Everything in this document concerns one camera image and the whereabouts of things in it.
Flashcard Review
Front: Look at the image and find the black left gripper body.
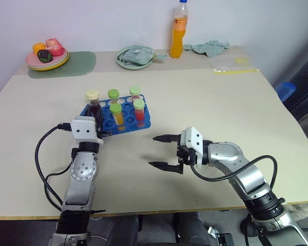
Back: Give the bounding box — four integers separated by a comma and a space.
94, 117, 112, 138

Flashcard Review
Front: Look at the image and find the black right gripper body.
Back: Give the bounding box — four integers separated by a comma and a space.
176, 135, 196, 167

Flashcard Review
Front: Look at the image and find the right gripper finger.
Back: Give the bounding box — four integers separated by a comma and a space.
152, 134, 181, 144
148, 161, 184, 175

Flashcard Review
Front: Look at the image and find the dark red tube cream cap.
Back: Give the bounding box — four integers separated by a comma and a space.
84, 89, 104, 120

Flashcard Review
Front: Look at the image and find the green capped orange test tube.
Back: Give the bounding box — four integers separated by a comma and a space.
110, 103, 126, 132

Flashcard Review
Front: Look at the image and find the green capped yellow test tube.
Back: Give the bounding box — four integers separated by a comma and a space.
107, 88, 121, 105

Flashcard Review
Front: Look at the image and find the blue test tube rack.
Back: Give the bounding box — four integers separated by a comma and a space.
80, 94, 152, 136

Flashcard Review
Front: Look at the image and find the green capped red test tube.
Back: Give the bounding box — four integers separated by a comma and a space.
132, 99, 147, 129
129, 86, 141, 102

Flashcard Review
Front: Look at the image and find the green rounded placemat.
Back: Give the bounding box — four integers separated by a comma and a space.
28, 51, 97, 79

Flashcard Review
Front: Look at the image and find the light green round plate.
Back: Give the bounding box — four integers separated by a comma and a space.
115, 46, 168, 71

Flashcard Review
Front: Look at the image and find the dark grey rounded shape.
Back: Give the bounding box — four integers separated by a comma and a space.
172, 211, 211, 246
105, 214, 142, 246

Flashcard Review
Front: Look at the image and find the yellow plate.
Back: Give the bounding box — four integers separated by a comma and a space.
27, 52, 70, 71

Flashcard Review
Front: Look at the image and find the grey green zip pouch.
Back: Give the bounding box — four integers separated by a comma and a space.
118, 45, 155, 66

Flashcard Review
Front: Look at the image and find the dark toy mangosteen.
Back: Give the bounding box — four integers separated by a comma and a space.
37, 50, 52, 63

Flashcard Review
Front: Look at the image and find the pink toy peach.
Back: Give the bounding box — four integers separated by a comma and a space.
45, 37, 65, 57

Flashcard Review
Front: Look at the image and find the stack of plates with fruit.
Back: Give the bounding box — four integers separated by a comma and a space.
25, 49, 68, 69

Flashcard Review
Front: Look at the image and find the orange toy pepper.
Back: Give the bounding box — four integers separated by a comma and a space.
32, 43, 46, 56

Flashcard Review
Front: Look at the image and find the orange drink plastic bottle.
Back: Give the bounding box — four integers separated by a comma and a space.
169, 0, 189, 59

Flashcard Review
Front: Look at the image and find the clear bag yellow strip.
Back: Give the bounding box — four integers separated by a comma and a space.
209, 56, 260, 75

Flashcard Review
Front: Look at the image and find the light green crumpled cloth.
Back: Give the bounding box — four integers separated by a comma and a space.
182, 39, 231, 57

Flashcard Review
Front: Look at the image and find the blue water jug cap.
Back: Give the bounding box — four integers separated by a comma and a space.
275, 81, 297, 103

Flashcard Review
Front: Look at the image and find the black textured panel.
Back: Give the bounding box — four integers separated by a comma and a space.
288, 33, 308, 121

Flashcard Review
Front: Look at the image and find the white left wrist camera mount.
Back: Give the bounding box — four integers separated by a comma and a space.
70, 116, 104, 147

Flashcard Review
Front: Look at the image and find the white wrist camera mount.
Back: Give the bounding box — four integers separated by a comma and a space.
180, 126, 204, 169
70, 116, 104, 147

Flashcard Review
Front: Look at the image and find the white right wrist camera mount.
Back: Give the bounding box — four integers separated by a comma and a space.
180, 126, 204, 169

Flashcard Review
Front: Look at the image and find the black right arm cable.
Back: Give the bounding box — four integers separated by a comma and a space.
189, 154, 278, 191

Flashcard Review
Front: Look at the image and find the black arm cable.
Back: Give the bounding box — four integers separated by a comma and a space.
189, 154, 278, 191
34, 122, 75, 212

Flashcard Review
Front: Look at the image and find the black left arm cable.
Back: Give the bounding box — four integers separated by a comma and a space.
34, 122, 75, 212

